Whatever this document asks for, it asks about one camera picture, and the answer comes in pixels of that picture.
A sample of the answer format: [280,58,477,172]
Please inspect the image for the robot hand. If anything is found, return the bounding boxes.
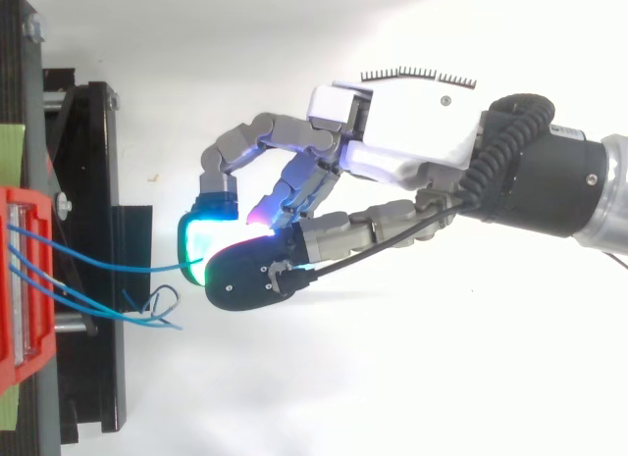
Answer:
[177,66,486,313]

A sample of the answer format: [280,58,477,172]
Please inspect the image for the red bin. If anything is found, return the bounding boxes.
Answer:
[0,185,58,399]

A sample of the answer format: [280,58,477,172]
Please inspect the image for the black coiled cable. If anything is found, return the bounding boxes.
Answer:
[458,91,558,213]

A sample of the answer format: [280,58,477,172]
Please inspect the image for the black stand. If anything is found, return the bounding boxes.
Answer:
[0,0,153,456]

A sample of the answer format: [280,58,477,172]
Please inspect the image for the blue cable bundle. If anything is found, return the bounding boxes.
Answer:
[7,247,184,332]

